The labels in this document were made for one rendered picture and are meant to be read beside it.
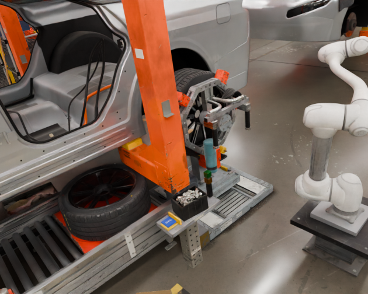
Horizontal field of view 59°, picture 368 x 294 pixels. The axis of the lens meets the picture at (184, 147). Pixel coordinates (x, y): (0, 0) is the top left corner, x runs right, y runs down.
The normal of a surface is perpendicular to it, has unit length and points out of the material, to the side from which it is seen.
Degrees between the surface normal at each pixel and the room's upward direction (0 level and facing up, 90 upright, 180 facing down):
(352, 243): 0
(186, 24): 90
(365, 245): 0
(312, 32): 106
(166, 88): 90
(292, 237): 0
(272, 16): 86
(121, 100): 90
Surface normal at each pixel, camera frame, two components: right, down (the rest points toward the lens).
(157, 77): 0.66, 0.29
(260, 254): -0.13, -0.86
